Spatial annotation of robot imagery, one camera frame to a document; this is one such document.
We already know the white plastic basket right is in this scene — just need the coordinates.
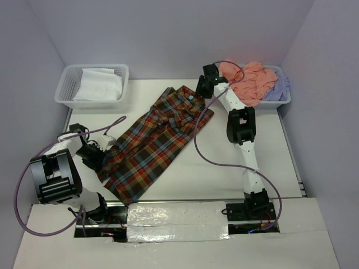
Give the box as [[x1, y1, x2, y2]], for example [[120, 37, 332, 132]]
[[218, 64, 294, 111]]

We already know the plaid flannel long sleeve shirt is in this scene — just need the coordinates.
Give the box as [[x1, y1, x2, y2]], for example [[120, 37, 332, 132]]
[[97, 86, 214, 205]]

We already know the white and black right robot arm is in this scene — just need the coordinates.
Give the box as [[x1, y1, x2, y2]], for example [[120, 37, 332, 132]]
[[194, 63, 270, 219]]

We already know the white plastic basket left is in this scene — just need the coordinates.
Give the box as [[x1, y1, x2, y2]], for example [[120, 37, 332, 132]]
[[54, 64, 129, 109]]

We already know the white folded cloth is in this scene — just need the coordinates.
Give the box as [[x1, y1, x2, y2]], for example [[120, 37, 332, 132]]
[[73, 68, 123, 101]]

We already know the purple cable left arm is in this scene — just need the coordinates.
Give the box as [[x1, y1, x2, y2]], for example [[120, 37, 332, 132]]
[[12, 115, 127, 238]]

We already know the white plastic basket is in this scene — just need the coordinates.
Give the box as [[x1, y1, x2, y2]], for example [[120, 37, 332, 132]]
[[218, 64, 294, 111], [54, 64, 129, 109]]

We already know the silver foil tape panel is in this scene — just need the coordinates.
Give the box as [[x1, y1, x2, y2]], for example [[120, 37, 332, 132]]
[[126, 202, 229, 243]]

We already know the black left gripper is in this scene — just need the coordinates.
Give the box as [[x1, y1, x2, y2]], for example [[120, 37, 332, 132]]
[[75, 143, 107, 172]]

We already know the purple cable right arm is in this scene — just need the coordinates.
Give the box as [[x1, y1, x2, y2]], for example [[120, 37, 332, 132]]
[[193, 60, 282, 232]]

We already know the orange crumpled shirt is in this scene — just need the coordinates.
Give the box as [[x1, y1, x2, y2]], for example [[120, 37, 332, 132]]
[[219, 59, 279, 106]]

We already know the lavender crumpled shirt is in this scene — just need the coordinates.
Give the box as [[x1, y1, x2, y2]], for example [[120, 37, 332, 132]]
[[263, 71, 290, 101]]

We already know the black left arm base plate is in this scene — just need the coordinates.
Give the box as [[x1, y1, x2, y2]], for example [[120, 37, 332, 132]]
[[73, 202, 128, 243]]

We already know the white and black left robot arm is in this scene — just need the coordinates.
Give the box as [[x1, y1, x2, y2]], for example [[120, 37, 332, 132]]
[[30, 123, 110, 224]]

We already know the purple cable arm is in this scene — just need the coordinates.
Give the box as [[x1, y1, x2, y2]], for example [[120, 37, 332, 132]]
[[12, 115, 127, 238], [193, 60, 282, 232]]

